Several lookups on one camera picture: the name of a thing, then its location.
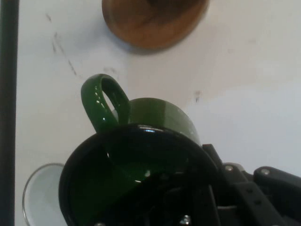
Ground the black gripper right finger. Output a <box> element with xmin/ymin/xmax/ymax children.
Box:
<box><xmin>202</xmin><ymin>143</ymin><xmax>301</xmax><ymax>226</ymax></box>

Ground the green enamel mug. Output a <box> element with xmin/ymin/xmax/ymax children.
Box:
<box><xmin>58</xmin><ymin>73</ymin><xmax>222</xmax><ymax>226</ymax></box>

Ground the brown wooden mug tree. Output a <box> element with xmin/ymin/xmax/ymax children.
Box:
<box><xmin>102</xmin><ymin>0</ymin><xmax>210</xmax><ymax>50</ymax></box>

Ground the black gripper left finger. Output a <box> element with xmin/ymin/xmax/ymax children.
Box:
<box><xmin>94</xmin><ymin>185</ymin><xmax>221</xmax><ymax>226</ymax></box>

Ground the white enamel mug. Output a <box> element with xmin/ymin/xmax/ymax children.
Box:
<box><xmin>22</xmin><ymin>162</ymin><xmax>69</xmax><ymax>226</ymax></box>

